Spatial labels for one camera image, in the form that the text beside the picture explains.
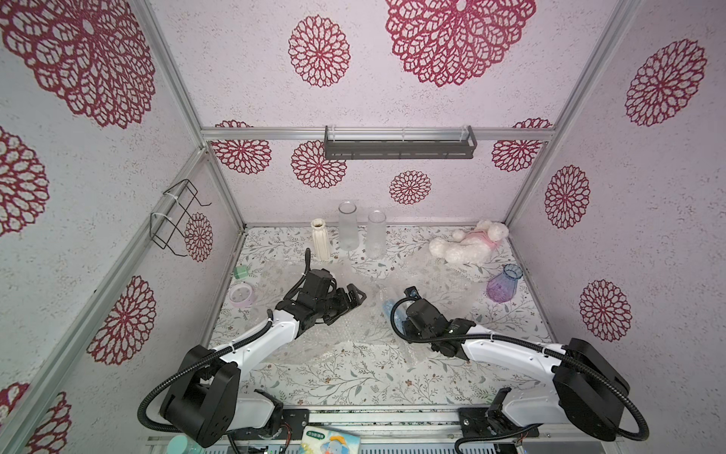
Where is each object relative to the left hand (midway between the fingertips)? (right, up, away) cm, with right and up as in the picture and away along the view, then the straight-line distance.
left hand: (357, 304), depth 85 cm
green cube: (-43, +8, +19) cm, 48 cm away
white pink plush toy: (+41, +17, +15) cm, 47 cm away
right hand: (+14, -5, +2) cm, 15 cm away
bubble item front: (+10, 0, -13) cm, 16 cm away
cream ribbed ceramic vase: (-13, +19, +16) cm, 28 cm away
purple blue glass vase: (+50, +4, +13) cm, 52 cm away
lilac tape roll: (-40, +1, +12) cm, 41 cm away
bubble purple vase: (+28, +6, +19) cm, 34 cm away
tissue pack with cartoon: (-8, -30, -17) cm, 35 cm away
